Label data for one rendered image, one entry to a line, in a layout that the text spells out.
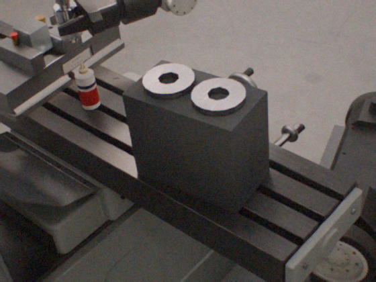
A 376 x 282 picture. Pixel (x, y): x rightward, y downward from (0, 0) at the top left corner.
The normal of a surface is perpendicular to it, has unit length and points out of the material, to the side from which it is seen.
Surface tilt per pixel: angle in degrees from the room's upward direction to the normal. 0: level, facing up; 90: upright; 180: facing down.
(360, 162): 0
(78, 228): 90
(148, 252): 90
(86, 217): 90
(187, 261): 90
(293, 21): 0
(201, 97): 0
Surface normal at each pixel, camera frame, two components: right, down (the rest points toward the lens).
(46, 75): 0.77, 0.35
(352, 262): -0.39, 0.62
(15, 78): -0.10, -0.76
